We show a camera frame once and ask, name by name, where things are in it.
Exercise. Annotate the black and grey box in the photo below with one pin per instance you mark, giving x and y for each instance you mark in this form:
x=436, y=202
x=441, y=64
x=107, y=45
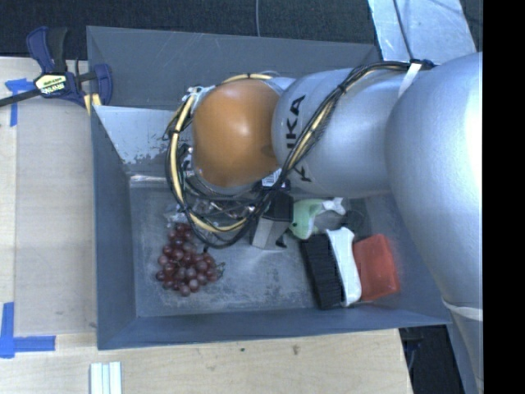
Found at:
x=262, y=232

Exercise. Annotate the red grape bunch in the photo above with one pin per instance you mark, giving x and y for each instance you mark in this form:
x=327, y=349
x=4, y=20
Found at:
x=184, y=265

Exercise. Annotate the grey metal bin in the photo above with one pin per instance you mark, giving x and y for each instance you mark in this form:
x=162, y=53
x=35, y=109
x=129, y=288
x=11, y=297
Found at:
x=254, y=273

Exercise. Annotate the pale green spray bottle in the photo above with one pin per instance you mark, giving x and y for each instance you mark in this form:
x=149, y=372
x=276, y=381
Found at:
x=303, y=220

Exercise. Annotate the red-orange sponge block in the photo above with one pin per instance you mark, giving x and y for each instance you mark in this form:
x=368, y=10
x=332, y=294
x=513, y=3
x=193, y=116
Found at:
x=375, y=267

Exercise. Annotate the pale wood flat board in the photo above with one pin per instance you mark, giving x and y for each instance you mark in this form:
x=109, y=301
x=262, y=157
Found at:
x=53, y=220

